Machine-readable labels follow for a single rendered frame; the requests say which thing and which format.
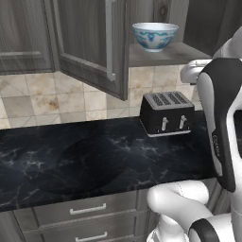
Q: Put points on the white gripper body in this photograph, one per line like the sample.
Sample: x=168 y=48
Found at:
x=190 y=72

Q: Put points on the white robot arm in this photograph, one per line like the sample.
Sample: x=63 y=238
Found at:
x=220 y=126

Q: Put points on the grey wooden cabinet door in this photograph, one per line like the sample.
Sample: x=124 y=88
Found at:
x=25 y=34
x=208 y=22
x=82 y=38

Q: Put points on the grey wooden base cabinet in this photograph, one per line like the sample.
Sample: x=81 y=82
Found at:
x=8 y=228

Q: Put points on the black four-slot toaster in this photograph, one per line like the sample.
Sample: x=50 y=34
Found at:
x=165 y=115

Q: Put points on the white bowl with blue pattern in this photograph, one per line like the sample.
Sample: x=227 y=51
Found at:
x=155 y=35

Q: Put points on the grey wooden drawer front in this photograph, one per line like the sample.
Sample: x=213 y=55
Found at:
x=126 y=225
x=119 y=203

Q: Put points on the grey wooden wall cabinet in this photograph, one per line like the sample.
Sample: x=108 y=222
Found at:
x=170 y=58

